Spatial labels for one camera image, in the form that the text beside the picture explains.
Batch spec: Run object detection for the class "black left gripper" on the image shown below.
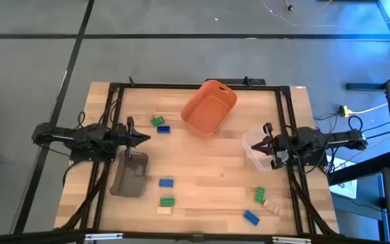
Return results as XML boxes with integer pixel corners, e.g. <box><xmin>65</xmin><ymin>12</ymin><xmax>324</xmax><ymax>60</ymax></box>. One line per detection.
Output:
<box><xmin>113</xmin><ymin>116</ymin><xmax>152</xmax><ymax>161</ymax></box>

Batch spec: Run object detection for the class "yellow power cord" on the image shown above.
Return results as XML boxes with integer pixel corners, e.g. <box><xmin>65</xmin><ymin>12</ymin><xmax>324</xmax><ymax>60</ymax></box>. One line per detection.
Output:
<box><xmin>339</xmin><ymin>102</ymin><xmax>389</xmax><ymax>118</ymax></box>

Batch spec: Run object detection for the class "clear plastic bin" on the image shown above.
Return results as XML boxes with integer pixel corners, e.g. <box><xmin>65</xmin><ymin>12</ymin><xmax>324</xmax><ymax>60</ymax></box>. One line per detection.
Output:
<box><xmin>241</xmin><ymin>128</ymin><xmax>289</xmax><ymax>173</ymax></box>

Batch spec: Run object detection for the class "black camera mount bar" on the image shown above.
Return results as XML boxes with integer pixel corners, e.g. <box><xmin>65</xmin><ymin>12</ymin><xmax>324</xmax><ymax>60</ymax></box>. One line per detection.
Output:
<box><xmin>204</xmin><ymin>76</ymin><xmax>267</xmax><ymax>86</ymax></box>

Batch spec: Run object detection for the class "thin white cable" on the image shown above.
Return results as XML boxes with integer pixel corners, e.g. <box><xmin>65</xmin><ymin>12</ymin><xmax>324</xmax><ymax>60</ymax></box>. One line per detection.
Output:
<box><xmin>261</xmin><ymin>0</ymin><xmax>338</xmax><ymax>28</ymax></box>

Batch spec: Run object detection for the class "black aluminium table frame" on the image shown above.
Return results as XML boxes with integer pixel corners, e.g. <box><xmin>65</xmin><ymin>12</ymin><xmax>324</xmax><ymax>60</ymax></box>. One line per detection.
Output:
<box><xmin>54</xmin><ymin>76</ymin><xmax>341</xmax><ymax>237</ymax></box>

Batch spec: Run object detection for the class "silver aluminium bracket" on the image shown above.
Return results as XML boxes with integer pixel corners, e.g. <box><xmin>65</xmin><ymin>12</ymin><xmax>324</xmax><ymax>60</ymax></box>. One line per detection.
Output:
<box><xmin>271</xmin><ymin>236</ymin><xmax>312</xmax><ymax>244</ymax></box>
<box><xmin>84</xmin><ymin>232</ymin><xmax>124</xmax><ymax>242</ymax></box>

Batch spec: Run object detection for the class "black diagonal beam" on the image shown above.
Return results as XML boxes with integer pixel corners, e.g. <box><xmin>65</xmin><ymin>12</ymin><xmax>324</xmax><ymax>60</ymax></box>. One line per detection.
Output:
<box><xmin>328</xmin><ymin>150</ymin><xmax>390</xmax><ymax>186</ymax></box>

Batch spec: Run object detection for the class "orange plastic bin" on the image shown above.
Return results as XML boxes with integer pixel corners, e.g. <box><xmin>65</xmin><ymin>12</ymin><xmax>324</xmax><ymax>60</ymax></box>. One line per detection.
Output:
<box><xmin>180</xmin><ymin>79</ymin><xmax>238</xmax><ymax>139</ymax></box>

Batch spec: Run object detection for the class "grey translucent plastic bin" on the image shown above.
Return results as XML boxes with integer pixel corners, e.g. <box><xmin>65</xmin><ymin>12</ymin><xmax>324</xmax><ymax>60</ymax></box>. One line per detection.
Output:
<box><xmin>109</xmin><ymin>150</ymin><xmax>150</xmax><ymax>199</ymax></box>

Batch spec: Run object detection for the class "white paper sheet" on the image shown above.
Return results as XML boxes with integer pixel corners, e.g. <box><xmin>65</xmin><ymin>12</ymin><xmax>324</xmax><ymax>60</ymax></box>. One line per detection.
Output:
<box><xmin>330</xmin><ymin>156</ymin><xmax>358</xmax><ymax>200</ymax></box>

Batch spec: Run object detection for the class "black floor beam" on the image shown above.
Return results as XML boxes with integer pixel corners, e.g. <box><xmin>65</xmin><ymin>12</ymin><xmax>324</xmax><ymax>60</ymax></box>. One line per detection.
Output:
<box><xmin>345</xmin><ymin>64</ymin><xmax>390</xmax><ymax>92</ymax></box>

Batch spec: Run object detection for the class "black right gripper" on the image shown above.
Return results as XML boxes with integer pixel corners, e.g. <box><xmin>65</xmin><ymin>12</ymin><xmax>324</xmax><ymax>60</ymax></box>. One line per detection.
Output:
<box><xmin>251</xmin><ymin>122</ymin><xmax>294</xmax><ymax>170</ymax></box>

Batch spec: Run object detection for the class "black rig crossbeam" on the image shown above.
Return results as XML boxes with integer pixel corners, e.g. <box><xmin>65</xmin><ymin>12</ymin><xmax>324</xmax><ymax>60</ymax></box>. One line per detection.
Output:
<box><xmin>0</xmin><ymin>228</ymin><xmax>390</xmax><ymax>244</ymax></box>

